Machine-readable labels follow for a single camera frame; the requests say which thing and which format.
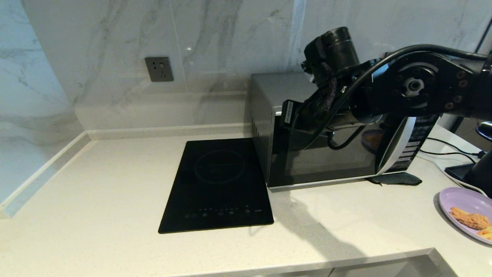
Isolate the brown fried chicken piece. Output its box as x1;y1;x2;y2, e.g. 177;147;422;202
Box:
450;207;490;230

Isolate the thin black cable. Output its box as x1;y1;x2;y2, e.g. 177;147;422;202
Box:
427;137;485;158
419;150;476;165

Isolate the grey wall socket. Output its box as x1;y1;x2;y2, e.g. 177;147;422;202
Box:
145;57;174;82

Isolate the black round stool seat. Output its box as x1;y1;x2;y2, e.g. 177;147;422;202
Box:
476;121;492;142

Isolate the flat black appliance base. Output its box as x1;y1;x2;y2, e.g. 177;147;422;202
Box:
444;163;477;182

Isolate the black pad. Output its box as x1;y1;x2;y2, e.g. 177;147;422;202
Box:
367;172;422;187

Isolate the purple plate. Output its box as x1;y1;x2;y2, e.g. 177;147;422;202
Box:
439;187;492;245

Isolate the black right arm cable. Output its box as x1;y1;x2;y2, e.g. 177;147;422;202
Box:
288;44;489;151

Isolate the dark door frame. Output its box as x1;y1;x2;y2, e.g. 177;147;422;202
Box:
440;113;467;133

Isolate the silver microwave oven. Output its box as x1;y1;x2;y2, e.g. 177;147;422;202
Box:
251;72;440;191

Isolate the black glass microwave door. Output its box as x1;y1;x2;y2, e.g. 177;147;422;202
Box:
268;106;417;189

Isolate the black induction cooktop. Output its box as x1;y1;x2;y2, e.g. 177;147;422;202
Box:
158;138;274;234

